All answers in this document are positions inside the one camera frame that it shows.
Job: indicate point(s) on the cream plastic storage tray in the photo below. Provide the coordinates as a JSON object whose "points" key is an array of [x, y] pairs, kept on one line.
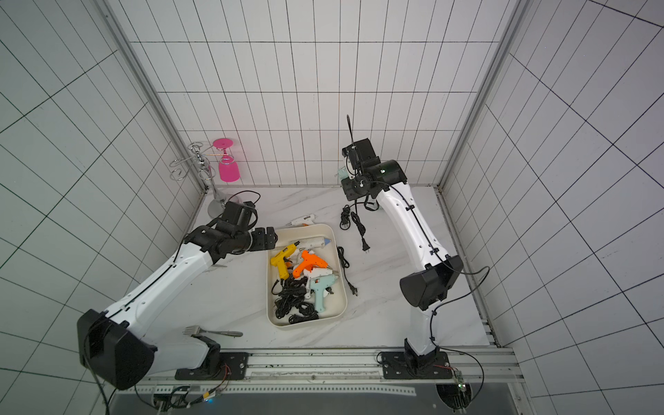
{"points": [[305, 285]]}

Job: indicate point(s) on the aluminium mounting rail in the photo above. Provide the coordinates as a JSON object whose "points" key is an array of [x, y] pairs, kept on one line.
{"points": [[337, 371]]}

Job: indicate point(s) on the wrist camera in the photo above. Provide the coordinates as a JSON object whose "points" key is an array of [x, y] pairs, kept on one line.
{"points": [[243, 215], [361, 154]]}

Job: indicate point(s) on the yellow glue gun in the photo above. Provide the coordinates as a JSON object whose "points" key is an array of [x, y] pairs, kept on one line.
{"points": [[278, 260]]}

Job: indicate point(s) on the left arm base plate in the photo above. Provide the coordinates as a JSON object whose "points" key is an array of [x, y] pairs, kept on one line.
{"points": [[223, 366]]}

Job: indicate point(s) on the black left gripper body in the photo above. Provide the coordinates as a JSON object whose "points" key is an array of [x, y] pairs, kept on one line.
{"points": [[258, 240]]}

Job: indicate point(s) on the light teal glue gun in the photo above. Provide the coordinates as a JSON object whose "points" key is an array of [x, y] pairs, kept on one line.
{"points": [[319, 285]]}

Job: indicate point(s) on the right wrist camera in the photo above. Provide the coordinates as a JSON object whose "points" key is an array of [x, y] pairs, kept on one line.
{"points": [[361, 154]]}

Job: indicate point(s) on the white glue gun orange trigger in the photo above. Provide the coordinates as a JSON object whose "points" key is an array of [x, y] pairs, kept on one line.
{"points": [[302, 221]]}

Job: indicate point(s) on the white mini glue gun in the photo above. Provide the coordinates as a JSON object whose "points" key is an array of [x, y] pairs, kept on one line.
{"points": [[315, 273]]}

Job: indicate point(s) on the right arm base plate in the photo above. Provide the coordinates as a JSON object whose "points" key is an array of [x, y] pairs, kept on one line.
{"points": [[405, 365]]}

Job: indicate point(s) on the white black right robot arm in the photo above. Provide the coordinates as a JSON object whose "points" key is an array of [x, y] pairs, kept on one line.
{"points": [[435, 271]]}

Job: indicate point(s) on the large white glue gun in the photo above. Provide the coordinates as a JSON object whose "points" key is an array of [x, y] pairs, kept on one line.
{"points": [[312, 243]]}

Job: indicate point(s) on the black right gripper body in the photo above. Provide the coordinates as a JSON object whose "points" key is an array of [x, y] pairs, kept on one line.
{"points": [[350, 188]]}

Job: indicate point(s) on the chrome wine glass rack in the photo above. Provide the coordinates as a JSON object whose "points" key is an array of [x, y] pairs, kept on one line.
{"points": [[203, 167]]}

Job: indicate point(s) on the pink plastic wine glass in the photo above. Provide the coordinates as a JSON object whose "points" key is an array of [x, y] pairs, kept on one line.
{"points": [[229, 170]]}

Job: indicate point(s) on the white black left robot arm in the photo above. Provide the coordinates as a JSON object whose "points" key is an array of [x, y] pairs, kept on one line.
{"points": [[114, 343]]}

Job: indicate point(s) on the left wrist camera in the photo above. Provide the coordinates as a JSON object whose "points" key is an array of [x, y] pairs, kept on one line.
{"points": [[243, 215]]}

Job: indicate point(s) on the mint glue gun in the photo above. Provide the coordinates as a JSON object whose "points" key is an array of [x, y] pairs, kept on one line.
{"points": [[342, 174]]}

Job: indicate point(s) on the metal fork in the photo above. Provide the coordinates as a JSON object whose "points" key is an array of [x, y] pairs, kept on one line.
{"points": [[196, 330]]}

